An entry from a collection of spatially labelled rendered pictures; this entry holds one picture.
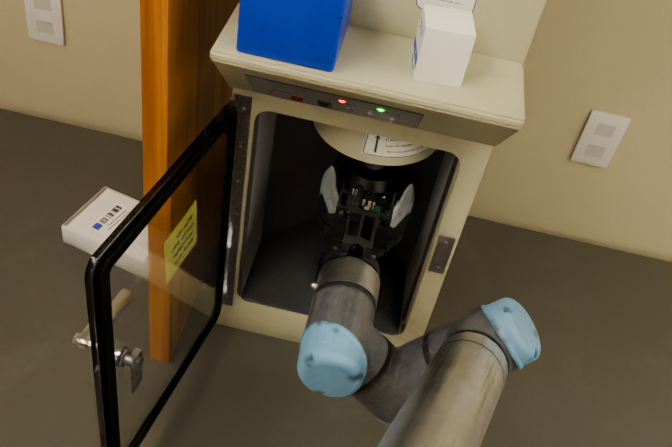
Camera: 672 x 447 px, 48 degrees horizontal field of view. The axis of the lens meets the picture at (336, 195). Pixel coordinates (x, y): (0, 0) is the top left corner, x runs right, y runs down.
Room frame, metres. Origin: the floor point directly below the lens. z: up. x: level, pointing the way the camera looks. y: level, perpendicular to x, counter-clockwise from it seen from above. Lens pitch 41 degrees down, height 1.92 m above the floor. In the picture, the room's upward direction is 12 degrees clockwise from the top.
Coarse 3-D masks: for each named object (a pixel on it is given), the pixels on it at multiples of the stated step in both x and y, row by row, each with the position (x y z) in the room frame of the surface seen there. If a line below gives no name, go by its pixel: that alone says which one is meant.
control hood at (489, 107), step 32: (224, 32) 0.68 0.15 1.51; (352, 32) 0.74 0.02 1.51; (224, 64) 0.65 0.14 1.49; (256, 64) 0.64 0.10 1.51; (288, 64) 0.65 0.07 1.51; (352, 64) 0.67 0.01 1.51; (384, 64) 0.69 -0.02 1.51; (480, 64) 0.73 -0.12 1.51; (512, 64) 0.74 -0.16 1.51; (352, 96) 0.66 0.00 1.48; (384, 96) 0.64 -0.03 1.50; (416, 96) 0.64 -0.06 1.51; (448, 96) 0.65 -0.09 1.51; (480, 96) 0.66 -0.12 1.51; (512, 96) 0.67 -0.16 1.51; (416, 128) 0.72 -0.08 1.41; (448, 128) 0.69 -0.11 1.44; (480, 128) 0.66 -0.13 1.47; (512, 128) 0.64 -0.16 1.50
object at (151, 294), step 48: (192, 144) 0.64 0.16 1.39; (192, 192) 0.63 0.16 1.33; (144, 240) 0.53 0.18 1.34; (192, 240) 0.64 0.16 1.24; (144, 288) 0.53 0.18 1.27; (192, 288) 0.64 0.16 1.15; (96, 336) 0.44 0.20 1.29; (144, 336) 0.53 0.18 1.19; (192, 336) 0.65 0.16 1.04; (96, 384) 0.44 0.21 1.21; (144, 384) 0.53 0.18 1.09
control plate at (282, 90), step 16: (256, 80) 0.68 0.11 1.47; (272, 80) 0.66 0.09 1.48; (288, 96) 0.71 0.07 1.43; (304, 96) 0.69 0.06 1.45; (320, 96) 0.68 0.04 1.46; (336, 96) 0.66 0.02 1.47; (352, 112) 0.71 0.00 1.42; (368, 112) 0.70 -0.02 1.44; (384, 112) 0.68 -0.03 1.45; (400, 112) 0.67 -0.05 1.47
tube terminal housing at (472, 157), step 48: (384, 0) 0.75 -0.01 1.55; (480, 0) 0.75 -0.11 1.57; (528, 0) 0.75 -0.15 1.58; (480, 48) 0.75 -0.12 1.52; (528, 48) 0.75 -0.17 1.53; (432, 144) 0.75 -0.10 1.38; (480, 144) 0.75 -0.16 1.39; (240, 240) 0.76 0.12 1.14; (432, 240) 0.78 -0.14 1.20; (432, 288) 0.75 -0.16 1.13; (288, 336) 0.75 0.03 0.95
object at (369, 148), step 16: (320, 128) 0.81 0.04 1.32; (336, 128) 0.79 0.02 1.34; (336, 144) 0.78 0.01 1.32; (352, 144) 0.78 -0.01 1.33; (368, 144) 0.77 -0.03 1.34; (384, 144) 0.78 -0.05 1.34; (400, 144) 0.78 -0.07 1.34; (416, 144) 0.79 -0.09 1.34; (368, 160) 0.77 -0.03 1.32; (384, 160) 0.77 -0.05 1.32; (400, 160) 0.78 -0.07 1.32; (416, 160) 0.79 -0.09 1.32
